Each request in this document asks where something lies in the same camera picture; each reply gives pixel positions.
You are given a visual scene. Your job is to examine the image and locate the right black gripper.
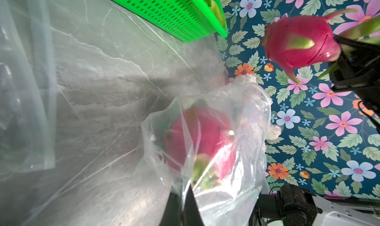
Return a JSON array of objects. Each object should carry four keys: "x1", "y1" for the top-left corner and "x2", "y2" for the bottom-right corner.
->
[{"x1": 329, "y1": 36, "x2": 380, "y2": 113}]

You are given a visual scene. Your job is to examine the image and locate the white teddy bear blue shirt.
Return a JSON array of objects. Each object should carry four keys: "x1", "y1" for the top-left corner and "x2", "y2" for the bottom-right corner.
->
[{"x1": 230, "y1": 74, "x2": 282, "y2": 143}]

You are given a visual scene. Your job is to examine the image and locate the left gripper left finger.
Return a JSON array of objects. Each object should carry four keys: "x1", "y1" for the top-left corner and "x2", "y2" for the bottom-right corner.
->
[{"x1": 159, "y1": 192, "x2": 182, "y2": 226}]

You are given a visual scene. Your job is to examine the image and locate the pink dragon fruit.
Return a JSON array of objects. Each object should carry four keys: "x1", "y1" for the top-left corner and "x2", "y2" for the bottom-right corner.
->
[
  {"x1": 204, "y1": 0, "x2": 227, "y2": 29},
  {"x1": 164, "y1": 100, "x2": 237, "y2": 190},
  {"x1": 261, "y1": 9, "x2": 356, "y2": 84}
]

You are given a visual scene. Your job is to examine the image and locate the clear zip-top bag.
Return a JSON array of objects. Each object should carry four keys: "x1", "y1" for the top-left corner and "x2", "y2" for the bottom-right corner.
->
[
  {"x1": 1, "y1": 0, "x2": 56, "y2": 181},
  {"x1": 141, "y1": 83, "x2": 271, "y2": 226}
]

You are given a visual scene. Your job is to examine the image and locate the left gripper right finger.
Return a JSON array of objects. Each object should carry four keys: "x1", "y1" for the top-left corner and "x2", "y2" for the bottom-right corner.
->
[{"x1": 182, "y1": 186, "x2": 204, "y2": 226}]

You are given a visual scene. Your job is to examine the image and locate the green plastic basket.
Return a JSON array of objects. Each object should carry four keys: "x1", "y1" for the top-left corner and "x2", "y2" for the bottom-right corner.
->
[{"x1": 111, "y1": 0, "x2": 228, "y2": 43}]

